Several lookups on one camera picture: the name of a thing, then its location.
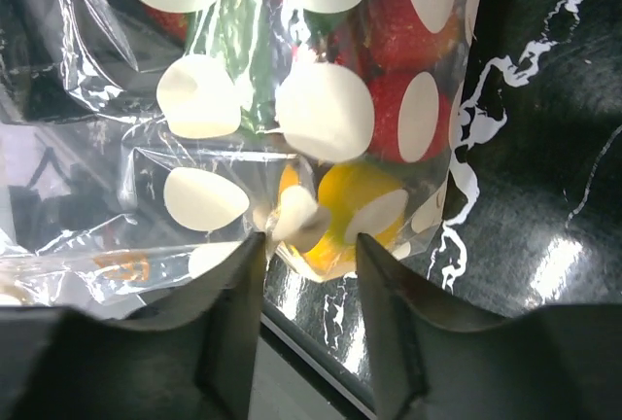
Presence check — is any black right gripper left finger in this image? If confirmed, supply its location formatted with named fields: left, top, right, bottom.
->
left=1, top=232, right=266, bottom=419

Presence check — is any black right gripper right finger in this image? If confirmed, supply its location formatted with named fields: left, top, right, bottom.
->
left=356, top=234, right=621, bottom=419

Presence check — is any polka dot zip bag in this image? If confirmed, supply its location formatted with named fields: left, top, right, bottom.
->
left=1, top=0, right=480, bottom=305

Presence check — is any yellow fake lemon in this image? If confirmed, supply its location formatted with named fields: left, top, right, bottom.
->
left=277, top=161, right=409, bottom=282

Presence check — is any fake strawberries bunch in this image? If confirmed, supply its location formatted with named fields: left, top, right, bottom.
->
left=144, top=0, right=480, bottom=163

